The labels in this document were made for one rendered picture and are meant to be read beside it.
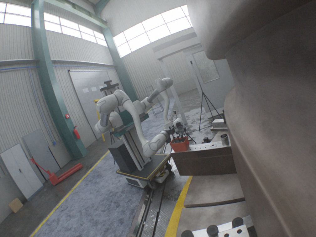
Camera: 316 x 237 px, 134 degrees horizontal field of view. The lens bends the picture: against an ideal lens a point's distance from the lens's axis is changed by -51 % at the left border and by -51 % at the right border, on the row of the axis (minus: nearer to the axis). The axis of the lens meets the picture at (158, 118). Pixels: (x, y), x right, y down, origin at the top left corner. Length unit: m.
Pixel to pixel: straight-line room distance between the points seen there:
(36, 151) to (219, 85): 7.66
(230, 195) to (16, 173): 6.02
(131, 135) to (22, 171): 4.83
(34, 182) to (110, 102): 5.35
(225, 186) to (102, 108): 1.42
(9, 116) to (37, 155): 2.11
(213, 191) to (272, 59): 1.32
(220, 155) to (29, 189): 5.99
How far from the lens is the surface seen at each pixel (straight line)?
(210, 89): 4.38
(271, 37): 0.40
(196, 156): 1.53
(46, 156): 6.98
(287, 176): 0.42
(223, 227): 0.84
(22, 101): 7.34
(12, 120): 6.87
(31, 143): 6.80
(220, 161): 1.52
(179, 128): 1.64
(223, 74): 4.48
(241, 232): 0.65
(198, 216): 1.35
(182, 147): 1.52
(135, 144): 2.28
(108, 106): 1.22
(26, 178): 6.03
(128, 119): 2.12
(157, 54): 4.26
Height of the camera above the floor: 1.44
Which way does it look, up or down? 12 degrees down
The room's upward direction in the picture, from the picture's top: 23 degrees counter-clockwise
